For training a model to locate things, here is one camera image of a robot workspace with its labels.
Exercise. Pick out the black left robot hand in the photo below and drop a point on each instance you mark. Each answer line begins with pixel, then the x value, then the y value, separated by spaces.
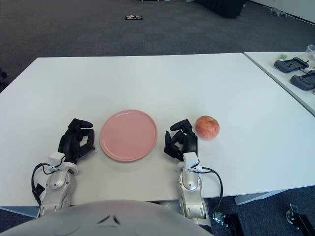
pixel 70 142

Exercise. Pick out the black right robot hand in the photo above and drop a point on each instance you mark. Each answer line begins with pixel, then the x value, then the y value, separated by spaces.
pixel 190 143

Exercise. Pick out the red yellow apple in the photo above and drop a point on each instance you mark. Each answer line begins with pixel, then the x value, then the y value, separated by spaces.
pixel 208 126

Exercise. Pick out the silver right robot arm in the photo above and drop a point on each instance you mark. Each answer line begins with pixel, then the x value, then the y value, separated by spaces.
pixel 190 186

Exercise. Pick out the pink round plate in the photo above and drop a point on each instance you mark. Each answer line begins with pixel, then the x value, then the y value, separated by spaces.
pixel 128 136

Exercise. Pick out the large white table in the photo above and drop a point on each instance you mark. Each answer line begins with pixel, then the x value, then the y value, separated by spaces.
pixel 147 86

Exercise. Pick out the grey robot torso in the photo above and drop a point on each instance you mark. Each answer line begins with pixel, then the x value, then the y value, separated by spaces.
pixel 98 221

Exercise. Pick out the black stand bar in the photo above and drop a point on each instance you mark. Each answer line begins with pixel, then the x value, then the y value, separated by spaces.
pixel 233 226
pixel 306 225

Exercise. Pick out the white side table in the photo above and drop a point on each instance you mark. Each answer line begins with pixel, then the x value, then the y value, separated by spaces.
pixel 270 66

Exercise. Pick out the grey handheld controller with screen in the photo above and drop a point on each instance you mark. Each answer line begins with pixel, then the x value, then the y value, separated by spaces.
pixel 285 66

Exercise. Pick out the metal caster wheel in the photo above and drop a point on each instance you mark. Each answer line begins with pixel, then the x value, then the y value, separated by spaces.
pixel 291 216

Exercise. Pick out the green packet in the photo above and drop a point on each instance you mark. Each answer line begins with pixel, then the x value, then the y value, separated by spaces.
pixel 283 57

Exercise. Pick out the small dark device on carpet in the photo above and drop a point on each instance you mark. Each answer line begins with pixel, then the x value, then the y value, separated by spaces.
pixel 133 17

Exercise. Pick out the black cabinet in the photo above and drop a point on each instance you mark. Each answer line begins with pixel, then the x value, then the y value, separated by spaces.
pixel 224 7

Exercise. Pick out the clear plastic container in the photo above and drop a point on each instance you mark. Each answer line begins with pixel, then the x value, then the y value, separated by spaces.
pixel 311 50

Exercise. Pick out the small grey robot dog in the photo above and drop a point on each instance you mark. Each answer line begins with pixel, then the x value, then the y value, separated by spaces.
pixel 276 11

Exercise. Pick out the metal hinge bracket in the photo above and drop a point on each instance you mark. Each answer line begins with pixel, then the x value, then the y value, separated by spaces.
pixel 219 217

